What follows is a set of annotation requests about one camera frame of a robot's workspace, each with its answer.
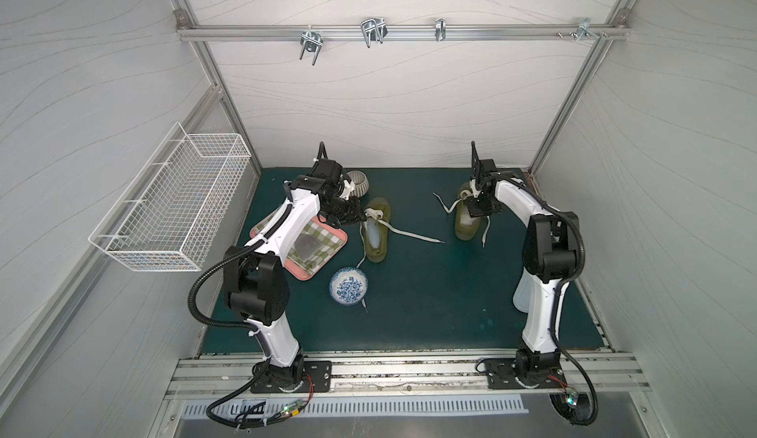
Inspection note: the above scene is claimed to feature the blue white patterned bowl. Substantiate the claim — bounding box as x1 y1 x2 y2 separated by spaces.
329 268 369 306

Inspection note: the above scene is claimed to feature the metal clamp hook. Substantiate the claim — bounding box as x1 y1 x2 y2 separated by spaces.
299 29 324 65
435 17 447 42
360 17 388 48
556 18 609 42

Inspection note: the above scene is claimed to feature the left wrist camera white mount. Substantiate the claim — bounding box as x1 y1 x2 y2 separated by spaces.
338 179 356 201

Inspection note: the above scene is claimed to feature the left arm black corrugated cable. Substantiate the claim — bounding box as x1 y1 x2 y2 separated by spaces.
187 200 294 428

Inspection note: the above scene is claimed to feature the light blue insole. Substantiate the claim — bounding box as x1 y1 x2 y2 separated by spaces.
365 218 382 251
513 270 532 314

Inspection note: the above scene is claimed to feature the pink tray checkered cloth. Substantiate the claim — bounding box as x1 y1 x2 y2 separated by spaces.
282 216 348 281

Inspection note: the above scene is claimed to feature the white wire basket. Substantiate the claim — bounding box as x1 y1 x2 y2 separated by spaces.
89 123 250 272

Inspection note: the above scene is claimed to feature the olive green shoe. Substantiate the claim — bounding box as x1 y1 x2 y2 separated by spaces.
358 198 444 267
434 181 483 241

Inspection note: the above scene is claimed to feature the striped ceramic cup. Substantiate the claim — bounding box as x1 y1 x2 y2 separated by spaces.
347 170 370 198

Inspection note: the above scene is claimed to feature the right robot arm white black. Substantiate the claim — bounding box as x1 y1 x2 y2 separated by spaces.
464 144 585 388

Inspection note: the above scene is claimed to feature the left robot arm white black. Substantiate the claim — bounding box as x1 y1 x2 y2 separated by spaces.
223 154 366 392

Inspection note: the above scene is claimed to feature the aluminium crossbar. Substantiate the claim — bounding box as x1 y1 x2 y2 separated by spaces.
177 22 632 43

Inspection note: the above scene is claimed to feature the green table mat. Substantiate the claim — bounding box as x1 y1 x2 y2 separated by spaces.
200 167 604 353

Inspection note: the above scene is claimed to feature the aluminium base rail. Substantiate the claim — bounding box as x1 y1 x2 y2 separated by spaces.
165 349 652 400

